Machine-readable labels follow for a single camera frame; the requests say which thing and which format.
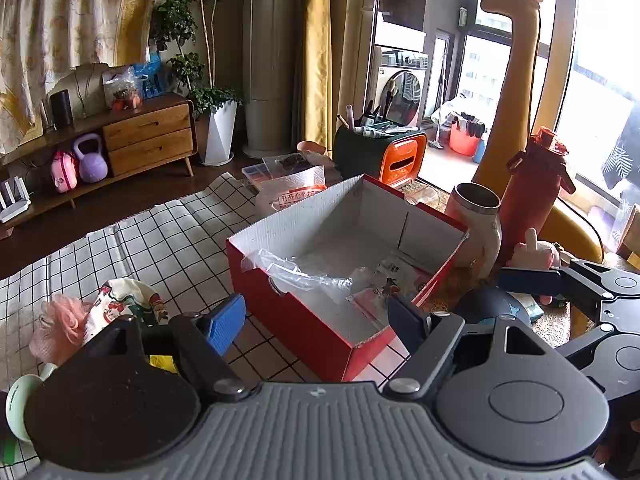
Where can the purple kettlebell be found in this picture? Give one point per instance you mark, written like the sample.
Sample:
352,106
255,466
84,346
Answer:
92,162

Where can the pink plush toy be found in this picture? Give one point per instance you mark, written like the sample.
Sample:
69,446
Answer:
535,255

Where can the dark leaf print clothing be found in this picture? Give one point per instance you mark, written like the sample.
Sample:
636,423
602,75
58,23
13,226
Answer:
622,160

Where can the clear plastic organizer box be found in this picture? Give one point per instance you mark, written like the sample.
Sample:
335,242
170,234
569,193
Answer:
255,175

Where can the clear plastic bag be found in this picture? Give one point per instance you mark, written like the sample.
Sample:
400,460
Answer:
300,275

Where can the small printed packet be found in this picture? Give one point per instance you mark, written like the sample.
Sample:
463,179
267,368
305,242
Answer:
385,287

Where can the yellow curtain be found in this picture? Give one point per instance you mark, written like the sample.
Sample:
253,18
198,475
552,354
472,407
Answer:
315,60

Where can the pale cosmetic tube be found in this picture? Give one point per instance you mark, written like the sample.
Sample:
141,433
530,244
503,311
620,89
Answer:
348,116

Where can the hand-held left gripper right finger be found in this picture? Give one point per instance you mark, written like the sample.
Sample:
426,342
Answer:
405,317

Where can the shell shaped beige decor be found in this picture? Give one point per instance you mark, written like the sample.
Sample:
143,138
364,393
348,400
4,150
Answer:
85,90

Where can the potted plant in white pot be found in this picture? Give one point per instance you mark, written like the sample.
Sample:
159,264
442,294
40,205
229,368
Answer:
220,135

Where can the pink toy case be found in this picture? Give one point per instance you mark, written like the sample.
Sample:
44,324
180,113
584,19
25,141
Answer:
64,172

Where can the small yellow item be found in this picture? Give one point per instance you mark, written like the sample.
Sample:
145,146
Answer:
162,362

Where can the dark soft cap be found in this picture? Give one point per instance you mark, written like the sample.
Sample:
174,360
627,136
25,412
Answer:
480,305

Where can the washing machine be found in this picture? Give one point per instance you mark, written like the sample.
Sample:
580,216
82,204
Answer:
405,95

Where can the blue plastic bag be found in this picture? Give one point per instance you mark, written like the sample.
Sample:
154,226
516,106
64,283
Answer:
150,77

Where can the checked white tablecloth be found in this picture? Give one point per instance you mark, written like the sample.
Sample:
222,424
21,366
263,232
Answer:
150,250

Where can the clear bag with red items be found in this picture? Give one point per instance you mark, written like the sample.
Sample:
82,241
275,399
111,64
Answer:
122,90

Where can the strawberry print cloth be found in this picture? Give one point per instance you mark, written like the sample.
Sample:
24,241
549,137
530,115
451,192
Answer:
120,300

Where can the beige tower air conditioner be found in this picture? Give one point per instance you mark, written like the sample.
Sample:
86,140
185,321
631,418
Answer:
270,60

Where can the white red print plastic bag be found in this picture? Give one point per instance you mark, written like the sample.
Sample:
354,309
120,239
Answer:
295,190

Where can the pink bowl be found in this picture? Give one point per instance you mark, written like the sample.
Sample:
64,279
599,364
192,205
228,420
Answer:
311,146

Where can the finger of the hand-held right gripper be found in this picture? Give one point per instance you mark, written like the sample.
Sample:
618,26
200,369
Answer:
590,341
530,280

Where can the black makeup brush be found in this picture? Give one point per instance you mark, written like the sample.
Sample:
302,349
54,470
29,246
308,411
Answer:
391,91

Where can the wooden cabinet with drawers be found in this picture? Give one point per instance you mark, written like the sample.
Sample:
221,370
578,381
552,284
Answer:
145,140

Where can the yellow giraffe plush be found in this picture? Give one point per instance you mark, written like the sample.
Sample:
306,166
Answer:
517,85

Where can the red cardboard box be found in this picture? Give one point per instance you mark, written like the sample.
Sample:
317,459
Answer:
300,320

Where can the white green cup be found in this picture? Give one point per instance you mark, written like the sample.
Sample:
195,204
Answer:
22,400

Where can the pink bath pouf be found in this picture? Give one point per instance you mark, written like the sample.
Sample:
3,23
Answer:
60,325

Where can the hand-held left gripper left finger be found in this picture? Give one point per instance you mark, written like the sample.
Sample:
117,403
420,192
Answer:
225,320

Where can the red bucket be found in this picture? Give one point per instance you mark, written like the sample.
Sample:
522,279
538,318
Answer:
464,142

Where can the floral cream curtain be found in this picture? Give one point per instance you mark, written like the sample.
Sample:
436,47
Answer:
60,20

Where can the black cylinder speaker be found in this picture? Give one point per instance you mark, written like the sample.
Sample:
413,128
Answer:
61,109

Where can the white router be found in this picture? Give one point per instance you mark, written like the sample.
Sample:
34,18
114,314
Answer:
12,202

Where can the green orange organizer box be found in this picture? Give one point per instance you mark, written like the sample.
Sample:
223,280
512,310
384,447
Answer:
405,157

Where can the red water bottle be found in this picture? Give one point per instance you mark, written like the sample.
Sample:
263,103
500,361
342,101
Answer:
530,195

